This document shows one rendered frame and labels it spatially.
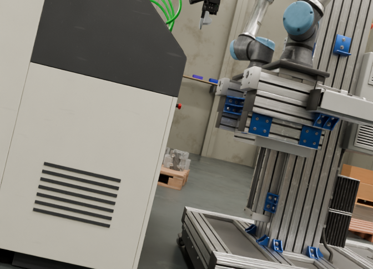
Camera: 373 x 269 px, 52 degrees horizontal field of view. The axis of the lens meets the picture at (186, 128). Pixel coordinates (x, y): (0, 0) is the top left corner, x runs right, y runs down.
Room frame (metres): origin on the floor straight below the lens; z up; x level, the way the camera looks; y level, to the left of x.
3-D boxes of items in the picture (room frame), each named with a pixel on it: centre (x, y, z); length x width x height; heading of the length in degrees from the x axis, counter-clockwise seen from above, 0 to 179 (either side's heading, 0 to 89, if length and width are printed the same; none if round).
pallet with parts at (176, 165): (4.74, 0.53, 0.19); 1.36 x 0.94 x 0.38; 88
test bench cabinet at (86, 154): (1.83, 0.37, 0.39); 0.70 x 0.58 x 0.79; 3
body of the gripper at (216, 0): (1.97, 0.03, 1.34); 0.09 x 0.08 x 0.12; 93
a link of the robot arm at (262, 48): (2.16, -0.31, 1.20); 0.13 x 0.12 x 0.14; 48
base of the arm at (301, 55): (1.67, -0.39, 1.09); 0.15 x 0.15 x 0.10
